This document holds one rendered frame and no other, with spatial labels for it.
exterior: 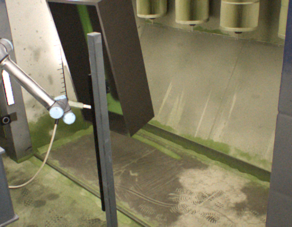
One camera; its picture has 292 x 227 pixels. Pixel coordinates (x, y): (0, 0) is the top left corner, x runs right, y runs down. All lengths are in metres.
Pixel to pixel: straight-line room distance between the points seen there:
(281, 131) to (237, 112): 2.06
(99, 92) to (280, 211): 1.02
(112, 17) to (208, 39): 1.49
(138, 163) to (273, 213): 2.09
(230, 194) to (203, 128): 0.80
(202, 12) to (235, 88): 0.79
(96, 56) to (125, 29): 1.25
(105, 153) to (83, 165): 1.81
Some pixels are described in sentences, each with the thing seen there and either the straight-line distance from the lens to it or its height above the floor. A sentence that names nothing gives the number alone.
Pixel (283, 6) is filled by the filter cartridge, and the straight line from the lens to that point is 3.36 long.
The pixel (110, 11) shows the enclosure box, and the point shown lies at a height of 1.55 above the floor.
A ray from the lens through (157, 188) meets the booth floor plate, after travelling 3.50.
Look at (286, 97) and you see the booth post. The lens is 1.71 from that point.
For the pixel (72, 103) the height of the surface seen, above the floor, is 0.81.
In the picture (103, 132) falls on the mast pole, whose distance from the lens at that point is 2.06.
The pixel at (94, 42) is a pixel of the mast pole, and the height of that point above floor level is 1.60.
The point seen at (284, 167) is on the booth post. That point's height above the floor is 1.10.
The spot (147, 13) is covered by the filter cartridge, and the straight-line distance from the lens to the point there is 4.30.
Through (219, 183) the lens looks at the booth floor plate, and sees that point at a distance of 3.57.
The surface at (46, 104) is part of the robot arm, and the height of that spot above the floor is 1.00.
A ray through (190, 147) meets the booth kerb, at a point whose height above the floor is 0.09.
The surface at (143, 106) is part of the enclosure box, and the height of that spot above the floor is 0.68.
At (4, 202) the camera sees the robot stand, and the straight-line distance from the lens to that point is 3.34.
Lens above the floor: 2.05
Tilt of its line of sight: 24 degrees down
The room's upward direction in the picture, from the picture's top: 3 degrees counter-clockwise
